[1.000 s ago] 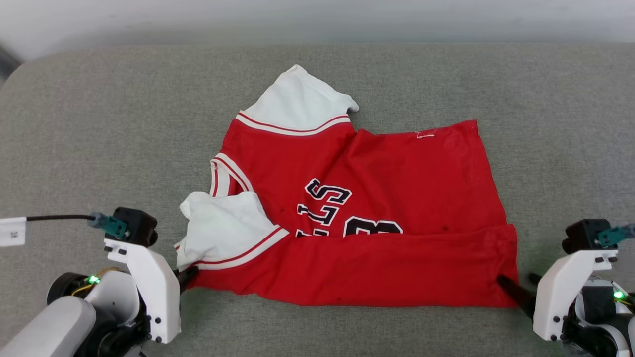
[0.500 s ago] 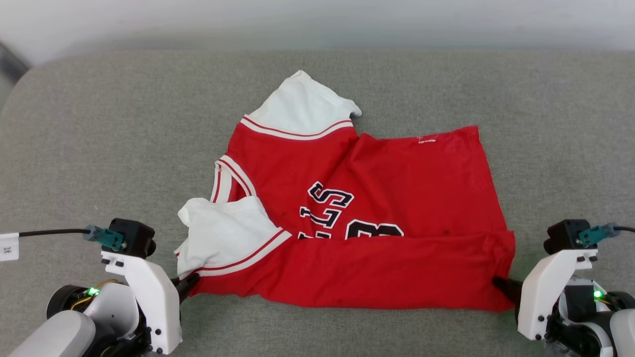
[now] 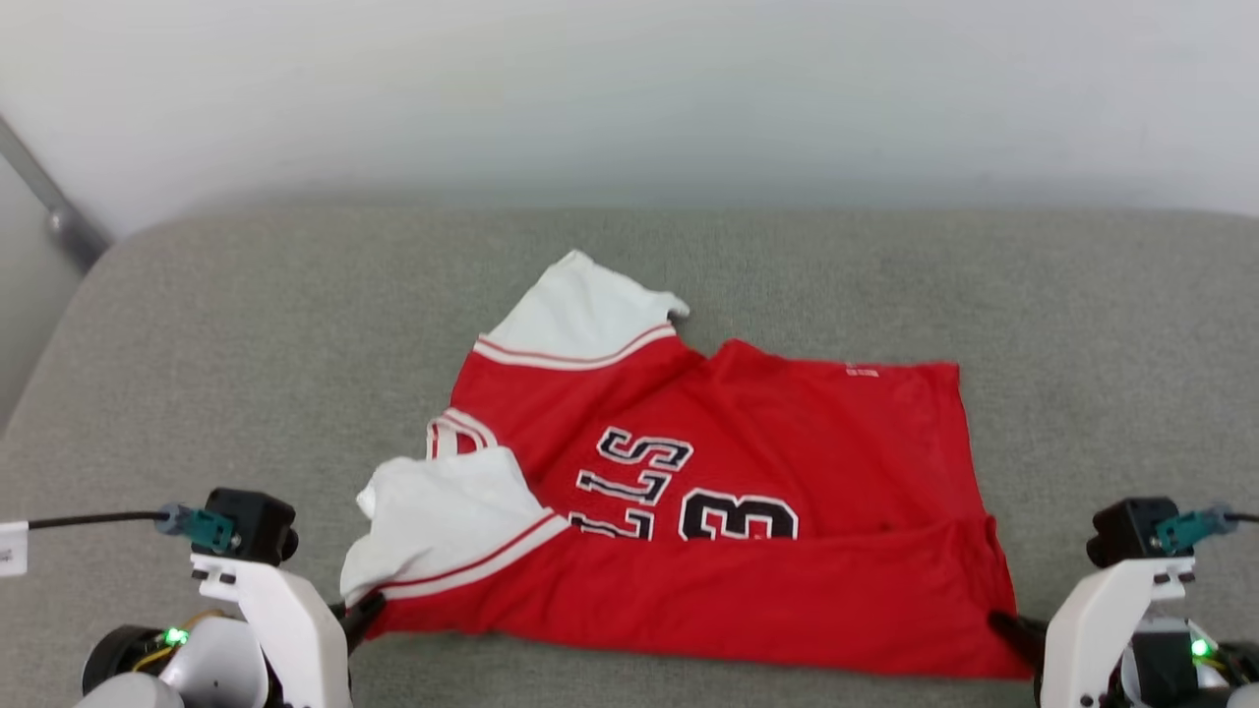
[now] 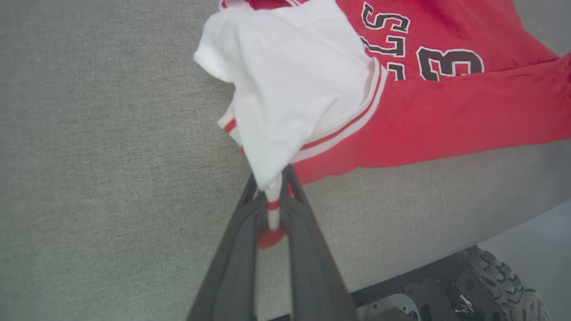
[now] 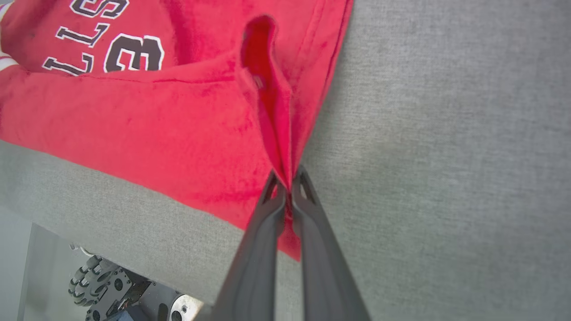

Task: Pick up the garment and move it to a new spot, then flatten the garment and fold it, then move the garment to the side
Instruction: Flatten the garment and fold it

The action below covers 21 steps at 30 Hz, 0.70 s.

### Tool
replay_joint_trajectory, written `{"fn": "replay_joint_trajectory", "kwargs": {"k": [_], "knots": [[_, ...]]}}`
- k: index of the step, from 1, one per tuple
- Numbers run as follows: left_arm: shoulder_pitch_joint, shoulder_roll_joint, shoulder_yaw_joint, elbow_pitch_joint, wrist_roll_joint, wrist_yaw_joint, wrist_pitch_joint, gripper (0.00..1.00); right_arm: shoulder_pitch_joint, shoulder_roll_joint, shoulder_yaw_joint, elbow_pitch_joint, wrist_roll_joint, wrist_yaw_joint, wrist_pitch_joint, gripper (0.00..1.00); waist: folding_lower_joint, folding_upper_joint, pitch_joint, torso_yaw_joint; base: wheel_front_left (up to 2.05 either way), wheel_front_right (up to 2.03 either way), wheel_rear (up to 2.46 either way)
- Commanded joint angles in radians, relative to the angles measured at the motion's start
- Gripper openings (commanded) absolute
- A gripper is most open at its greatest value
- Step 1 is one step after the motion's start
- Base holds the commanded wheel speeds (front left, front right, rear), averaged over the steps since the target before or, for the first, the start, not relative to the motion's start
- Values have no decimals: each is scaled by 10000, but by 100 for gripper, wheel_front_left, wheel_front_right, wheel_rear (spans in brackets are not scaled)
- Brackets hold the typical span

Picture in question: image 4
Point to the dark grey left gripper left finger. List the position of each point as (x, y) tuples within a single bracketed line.
[(232, 276)]

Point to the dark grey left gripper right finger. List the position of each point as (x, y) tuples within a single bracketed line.
[(312, 276)]

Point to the red and white jersey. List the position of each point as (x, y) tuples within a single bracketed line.
[(446, 120)]

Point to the grey fabric sofa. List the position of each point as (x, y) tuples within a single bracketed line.
[(111, 156)]

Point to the black knobby robot wheel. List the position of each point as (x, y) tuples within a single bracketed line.
[(490, 278)]

